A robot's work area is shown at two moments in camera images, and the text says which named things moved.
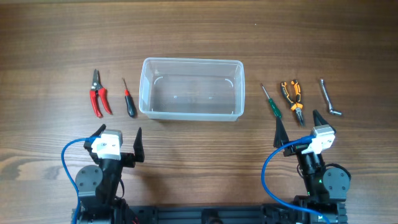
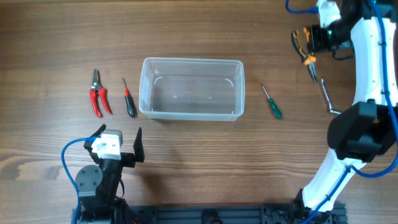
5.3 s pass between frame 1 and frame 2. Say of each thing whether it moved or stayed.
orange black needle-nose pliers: moved
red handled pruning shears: stayed
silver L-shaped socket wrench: stayed
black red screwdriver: stayed
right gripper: moved
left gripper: stayed
